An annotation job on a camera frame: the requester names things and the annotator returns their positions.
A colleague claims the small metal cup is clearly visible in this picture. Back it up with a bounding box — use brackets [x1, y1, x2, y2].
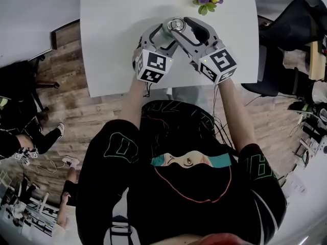
[166, 16, 185, 33]

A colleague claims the person's left forearm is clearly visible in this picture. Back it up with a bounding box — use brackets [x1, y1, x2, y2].
[119, 78, 151, 127]

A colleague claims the person's head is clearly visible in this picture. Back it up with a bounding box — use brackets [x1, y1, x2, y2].
[150, 232, 253, 245]

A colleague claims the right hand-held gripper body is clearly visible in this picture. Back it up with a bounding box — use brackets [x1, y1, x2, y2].
[189, 39, 238, 84]

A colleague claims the white frame work table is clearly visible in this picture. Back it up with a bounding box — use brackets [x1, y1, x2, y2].
[0, 177, 59, 237]

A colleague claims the person's left hand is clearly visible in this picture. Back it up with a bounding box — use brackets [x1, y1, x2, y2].
[132, 47, 141, 72]

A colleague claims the green metal bottle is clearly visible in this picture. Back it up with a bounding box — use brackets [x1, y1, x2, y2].
[161, 23, 177, 39]

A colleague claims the person's right forearm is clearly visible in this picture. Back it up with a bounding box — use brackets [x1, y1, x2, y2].
[217, 79, 258, 153]

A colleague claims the black mesh office chair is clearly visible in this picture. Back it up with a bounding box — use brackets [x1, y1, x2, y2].
[241, 0, 327, 98]

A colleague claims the yellow wooden desk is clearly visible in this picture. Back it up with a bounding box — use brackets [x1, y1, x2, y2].
[309, 34, 327, 80]

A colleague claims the white floor cable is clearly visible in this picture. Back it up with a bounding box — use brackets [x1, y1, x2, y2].
[33, 159, 67, 175]

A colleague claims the person's black printed t-shirt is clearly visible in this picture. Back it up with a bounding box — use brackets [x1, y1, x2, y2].
[76, 100, 287, 245]

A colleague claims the grey harness strap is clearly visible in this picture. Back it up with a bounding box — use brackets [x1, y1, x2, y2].
[103, 214, 141, 245]

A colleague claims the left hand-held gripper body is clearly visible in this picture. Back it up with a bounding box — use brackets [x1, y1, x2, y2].
[132, 41, 174, 84]

